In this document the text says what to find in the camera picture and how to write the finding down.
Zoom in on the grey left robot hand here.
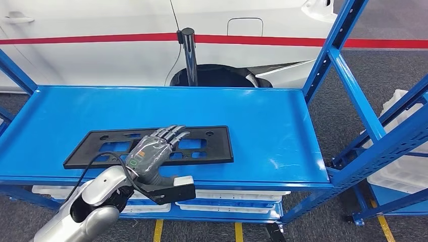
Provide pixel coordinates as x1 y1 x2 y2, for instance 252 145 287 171
125 125 191 187

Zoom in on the black plastic plate frame part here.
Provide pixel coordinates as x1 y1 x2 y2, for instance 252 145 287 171
63 125 234 170

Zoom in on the blue metal shelf rack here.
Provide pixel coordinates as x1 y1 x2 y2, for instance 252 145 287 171
0 0 428 225
333 75 428 226

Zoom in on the blue plastic bin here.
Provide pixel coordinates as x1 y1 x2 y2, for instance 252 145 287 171
126 199 158 206
180 200 279 210

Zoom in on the white plastic bin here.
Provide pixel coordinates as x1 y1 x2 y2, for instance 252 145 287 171
360 89 428 155
366 153 428 195
31 185 91 200
195 190 292 203
175 202 277 215
120 203 172 214

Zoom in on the white car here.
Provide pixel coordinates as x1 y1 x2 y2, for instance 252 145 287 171
0 0 338 90

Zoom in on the red barrier belt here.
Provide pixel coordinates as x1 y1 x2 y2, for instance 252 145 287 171
0 32 428 49

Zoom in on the black robot foot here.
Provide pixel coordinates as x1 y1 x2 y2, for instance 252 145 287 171
265 222 287 242

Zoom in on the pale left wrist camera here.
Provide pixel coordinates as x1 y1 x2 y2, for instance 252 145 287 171
137 175 197 206

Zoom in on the black stanchion post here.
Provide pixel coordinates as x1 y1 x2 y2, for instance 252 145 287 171
176 27 199 88

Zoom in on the thin black hanging cable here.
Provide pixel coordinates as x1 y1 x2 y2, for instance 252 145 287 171
164 0 183 87

